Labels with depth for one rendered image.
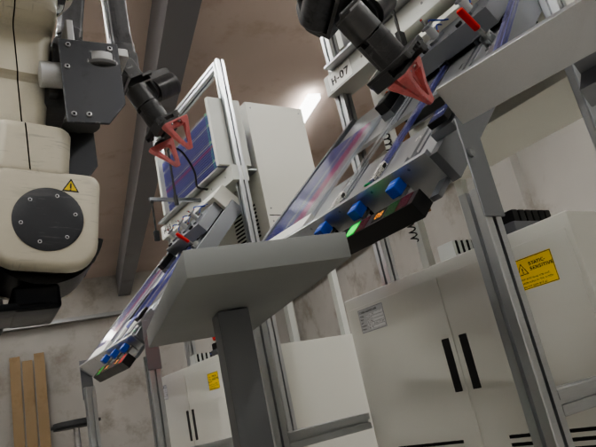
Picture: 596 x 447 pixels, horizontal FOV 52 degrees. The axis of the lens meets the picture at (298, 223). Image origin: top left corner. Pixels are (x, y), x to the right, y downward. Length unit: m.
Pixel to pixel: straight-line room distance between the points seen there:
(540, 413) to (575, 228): 0.43
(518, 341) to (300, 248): 0.35
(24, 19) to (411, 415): 1.19
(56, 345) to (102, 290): 1.13
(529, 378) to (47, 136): 0.83
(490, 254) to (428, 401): 0.62
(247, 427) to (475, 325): 0.58
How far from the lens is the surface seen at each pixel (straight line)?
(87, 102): 1.10
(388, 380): 1.62
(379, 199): 1.15
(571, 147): 5.30
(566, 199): 5.37
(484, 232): 0.99
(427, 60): 1.60
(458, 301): 1.42
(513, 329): 0.98
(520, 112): 1.79
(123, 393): 10.67
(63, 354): 10.75
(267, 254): 0.84
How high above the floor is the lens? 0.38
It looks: 16 degrees up
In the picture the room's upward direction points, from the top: 12 degrees counter-clockwise
